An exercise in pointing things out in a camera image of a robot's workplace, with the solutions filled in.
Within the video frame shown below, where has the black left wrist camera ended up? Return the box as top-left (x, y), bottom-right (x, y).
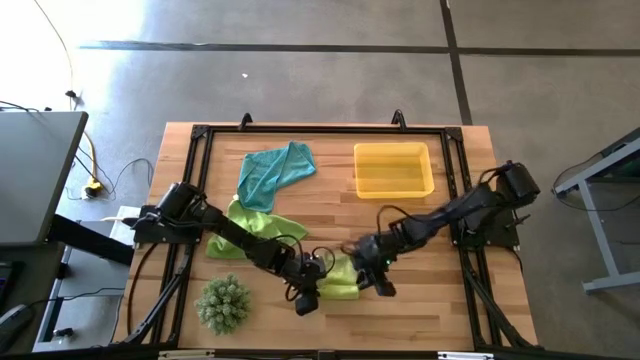
top-left (293, 291), bottom-right (321, 317)

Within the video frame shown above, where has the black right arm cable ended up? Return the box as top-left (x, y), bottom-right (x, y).
top-left (374, 162), bottom-right (516, 251)

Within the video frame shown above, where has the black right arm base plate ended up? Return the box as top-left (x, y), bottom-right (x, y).
top-left (449, 209), bottom-right (521, 250)

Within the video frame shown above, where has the black desk foot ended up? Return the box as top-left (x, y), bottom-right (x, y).
top-left (47, 213), bottom-right (136, 267)

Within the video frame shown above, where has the silver metal bracket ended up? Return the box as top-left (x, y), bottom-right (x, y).
top-left (437, 351), bottom-right (495, 360)
top-left (158, 349), bottom-right (216, 360)

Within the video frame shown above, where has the black aluminium table frame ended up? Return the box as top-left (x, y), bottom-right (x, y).
top-left (109, 122), bottom-right (546, 360)

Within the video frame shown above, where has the lime green microfiber towel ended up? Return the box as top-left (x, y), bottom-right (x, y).
top-left (204, 194), bottom-right (310, 261)
top-left (315, 249), bottom-right (362, 302)

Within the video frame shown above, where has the thin white cable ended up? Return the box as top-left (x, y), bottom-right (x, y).
top-left (33, 0), bottom-right (75, 94)

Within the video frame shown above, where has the yellow plastic basket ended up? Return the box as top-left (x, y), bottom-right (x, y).
top-left (352, 141), bottom-right (436, 200)

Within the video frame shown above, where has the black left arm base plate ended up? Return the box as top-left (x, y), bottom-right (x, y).
top-left (132, 204), bottom-right (204, 246)

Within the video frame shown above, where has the teal microfiber towel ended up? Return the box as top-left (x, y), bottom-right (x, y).
top-left (236, 140), bottom-right (318, 215)

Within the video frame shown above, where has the grey metal table frame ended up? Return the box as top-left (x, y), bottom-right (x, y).
top-left (552, 127), bottom-right (640, 295)

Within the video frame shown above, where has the grey handheld device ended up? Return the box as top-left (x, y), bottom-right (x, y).
top-left (0, 303), bottom-right (34, 354)

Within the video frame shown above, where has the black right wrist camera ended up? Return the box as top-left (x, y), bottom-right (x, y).
top-left (372, 279), bottom-right (398, 298)

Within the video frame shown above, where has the grey desk top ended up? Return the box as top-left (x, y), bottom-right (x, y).
top-left (0, 110), bottom-right (90, 249)

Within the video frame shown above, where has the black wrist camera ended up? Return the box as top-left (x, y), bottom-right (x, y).
top-left (293, 291), bottom-right (321, 317)
top-left (372, 279), bottom-right (398, 298)

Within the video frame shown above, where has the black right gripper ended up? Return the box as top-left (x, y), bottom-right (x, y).
top-left (349, 234), bottom-right (401, 292)

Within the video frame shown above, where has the black device cable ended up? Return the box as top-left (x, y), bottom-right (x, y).
top-left (24, 287), bottom-right (126, 307)

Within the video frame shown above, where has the white floor platform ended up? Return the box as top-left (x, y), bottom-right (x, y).
top-left (32, 204), bottom-right (142, 352)

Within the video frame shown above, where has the yellow power cable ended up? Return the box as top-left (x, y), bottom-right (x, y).
top-left (82, 130), bottom-right (106, 197)

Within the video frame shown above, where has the black cable loop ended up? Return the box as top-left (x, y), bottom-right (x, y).
top-left (551, 149), bottom-right (640, 213)

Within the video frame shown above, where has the black desk cable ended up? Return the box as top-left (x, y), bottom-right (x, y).
top-left (0, 99), bottom-right (54, 114)

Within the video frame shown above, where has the artificial green plant ball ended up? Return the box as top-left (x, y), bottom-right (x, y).
top-left (193, 272), bottom-right (253, 336)

